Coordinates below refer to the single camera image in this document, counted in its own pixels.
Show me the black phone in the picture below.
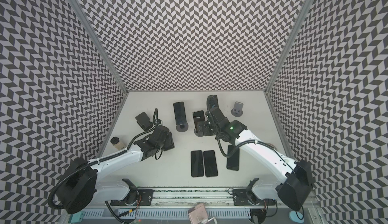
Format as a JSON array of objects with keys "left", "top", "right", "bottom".
[
  {"left": 203, "top": 150, "right": 218, "bottom": 178},
  {"left": 207, "top": 95, "right": 219, "bottom": 108},
  {"left": 226, "top": 149, "right": 240, "bottom": 171},
  {"left": 193, "top": 110, "right": 205, "bottom": 129},
  {"left": 173, "top": 101, "right": 187, "bottom": 125},
  {"left": 191, "top": 150, "right": 205, "bottom": 178}
]

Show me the black stand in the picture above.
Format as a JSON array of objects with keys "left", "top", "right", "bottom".
[
  {"left": 135, "top": 112, "right": 154, "bottom": 131},
  {"left": 162, "top": 132, "right": 175, "bottom": 151}
]

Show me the grey round phone stand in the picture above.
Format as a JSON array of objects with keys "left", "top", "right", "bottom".
[{"left": 231, "top": 101, "right": 244, "bottom": 117}]

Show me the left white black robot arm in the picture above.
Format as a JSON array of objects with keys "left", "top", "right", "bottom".
[{"left": 47, "top": 110, "right": 174, "bottom": 214}]

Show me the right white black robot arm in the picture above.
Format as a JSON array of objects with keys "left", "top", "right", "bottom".
[{"left": 205, "top": 95, "right": 314, "bottom": 212}]

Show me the grey stand under middle phone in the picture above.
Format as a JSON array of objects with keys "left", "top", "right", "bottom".
[{"left": 194, "top": 129, "right": 204, "bottom": 137}]

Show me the grey stand under back-left phone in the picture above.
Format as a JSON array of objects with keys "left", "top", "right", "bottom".
[{"left": 176, "top": 123, "right": 189, "bottom": 132}]

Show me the small jar with black lid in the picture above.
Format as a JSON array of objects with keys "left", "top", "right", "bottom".
[{"left": 110, "top": 137, "right": 126, "bottom": 150}]

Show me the tape roll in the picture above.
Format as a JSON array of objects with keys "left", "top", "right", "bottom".
[{"left": 266, "top": 143, "right": 277, "bottom": 150}]

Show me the pink box at front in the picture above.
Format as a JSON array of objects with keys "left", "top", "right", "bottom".
[{"left": 188, "top": 203, "right": 218, "bottom": 224}]

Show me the teal round object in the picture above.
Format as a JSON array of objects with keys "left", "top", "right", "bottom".
[{"left": 289, "top": 211, "right": 305, "bottom": 224}]

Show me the teal square object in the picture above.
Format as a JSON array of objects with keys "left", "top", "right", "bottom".
[{"left": 68, "top": 211, "right": 85, "bottom": 224}]

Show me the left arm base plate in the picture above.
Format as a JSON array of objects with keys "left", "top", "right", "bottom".
[{"left": 110, "top": 189, "right": 154, "bottom": 207}]

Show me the aluminium front rail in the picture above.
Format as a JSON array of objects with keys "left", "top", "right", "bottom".
[{"left": 60, "top": 187, "right": 322, "bottom": 210}]

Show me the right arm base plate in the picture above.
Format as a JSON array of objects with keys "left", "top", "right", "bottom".
[{"left": 228, "top": 189, "right": 275, "bottom": 206}]

